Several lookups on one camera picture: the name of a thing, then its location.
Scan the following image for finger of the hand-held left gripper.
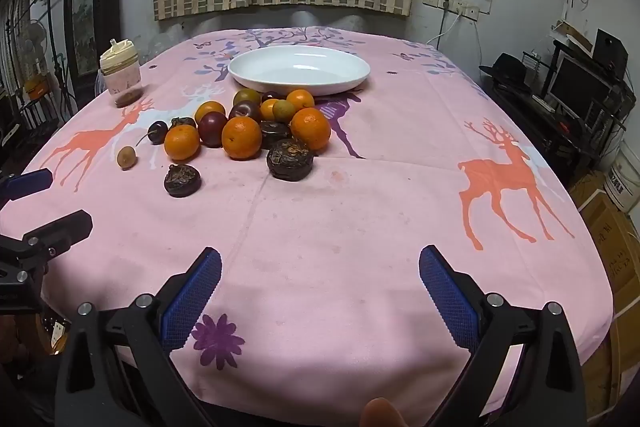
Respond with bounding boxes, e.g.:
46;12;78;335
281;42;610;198
0;168;53;210
0;209;93;275

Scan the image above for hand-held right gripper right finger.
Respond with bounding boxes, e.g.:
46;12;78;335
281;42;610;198
419;244;586;427

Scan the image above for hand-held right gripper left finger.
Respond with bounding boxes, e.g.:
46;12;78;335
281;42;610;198
55;247;223;427

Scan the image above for large orange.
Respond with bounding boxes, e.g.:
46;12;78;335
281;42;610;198
221;116;263;159
164;125;202;161
290;107;332;151

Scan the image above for white oval plate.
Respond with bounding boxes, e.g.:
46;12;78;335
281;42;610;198
228;46;371;96

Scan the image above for person's right hand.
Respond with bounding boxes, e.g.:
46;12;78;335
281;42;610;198
361;398;407;427

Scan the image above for pink printed tablecloth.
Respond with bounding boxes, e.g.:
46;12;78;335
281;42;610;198
10;27;615;413

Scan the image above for white standing fan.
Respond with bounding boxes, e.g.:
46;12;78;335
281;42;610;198
20;19;49;75

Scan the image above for black tripod stand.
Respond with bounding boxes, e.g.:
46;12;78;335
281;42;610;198
44;0;73;110

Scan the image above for cardboard box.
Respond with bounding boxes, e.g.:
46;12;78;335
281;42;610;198
570;171;640;410

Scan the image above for black computer desk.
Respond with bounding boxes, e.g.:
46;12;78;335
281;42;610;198
480;69;628;190

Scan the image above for white bucket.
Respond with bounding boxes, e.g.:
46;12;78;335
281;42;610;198
604;142;640;212

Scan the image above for black hat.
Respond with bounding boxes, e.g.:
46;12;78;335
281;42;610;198
479;53;532;86

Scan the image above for computer monitor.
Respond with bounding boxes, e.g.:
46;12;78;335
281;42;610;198
546;53;617;118

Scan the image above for black speaker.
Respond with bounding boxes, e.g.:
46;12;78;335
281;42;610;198
592;28;629;78

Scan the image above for white cable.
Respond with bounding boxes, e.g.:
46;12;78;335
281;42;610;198
426;9;463;45

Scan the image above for white wall sockets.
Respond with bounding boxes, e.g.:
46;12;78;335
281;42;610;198
423;0;481;18

